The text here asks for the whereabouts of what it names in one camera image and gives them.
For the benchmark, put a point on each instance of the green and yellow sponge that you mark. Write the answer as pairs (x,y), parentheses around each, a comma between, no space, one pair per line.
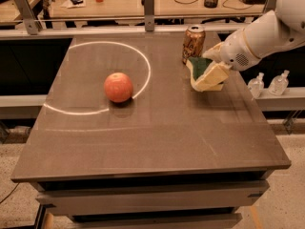
(196,66)

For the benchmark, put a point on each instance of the wooden desk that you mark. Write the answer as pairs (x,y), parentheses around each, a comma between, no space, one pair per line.
(128,9)

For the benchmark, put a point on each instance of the red apple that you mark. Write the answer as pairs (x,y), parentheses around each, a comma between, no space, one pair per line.
(118,87)

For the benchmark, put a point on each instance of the grey metal bracket left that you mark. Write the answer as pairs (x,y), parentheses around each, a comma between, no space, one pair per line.
(31,23)

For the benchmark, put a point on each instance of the grey metal bracket middle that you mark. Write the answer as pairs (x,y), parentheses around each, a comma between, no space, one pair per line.
(148,14)

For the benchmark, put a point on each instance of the gold soda can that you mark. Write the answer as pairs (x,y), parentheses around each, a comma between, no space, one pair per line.
(193,42)

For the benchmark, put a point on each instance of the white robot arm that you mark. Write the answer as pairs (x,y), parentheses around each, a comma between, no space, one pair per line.
(278,30)

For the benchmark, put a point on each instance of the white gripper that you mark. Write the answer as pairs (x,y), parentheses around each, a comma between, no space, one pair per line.
(236,52)

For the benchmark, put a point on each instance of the black mesh pen holder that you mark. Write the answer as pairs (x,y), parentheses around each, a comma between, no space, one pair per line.
(210,3)

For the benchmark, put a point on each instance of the clear plastic bottle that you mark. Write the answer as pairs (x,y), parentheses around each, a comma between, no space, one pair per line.
(279,84)
(256,85)

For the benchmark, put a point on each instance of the grey table drawer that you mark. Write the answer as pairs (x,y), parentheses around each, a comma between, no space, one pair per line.
(153,198)

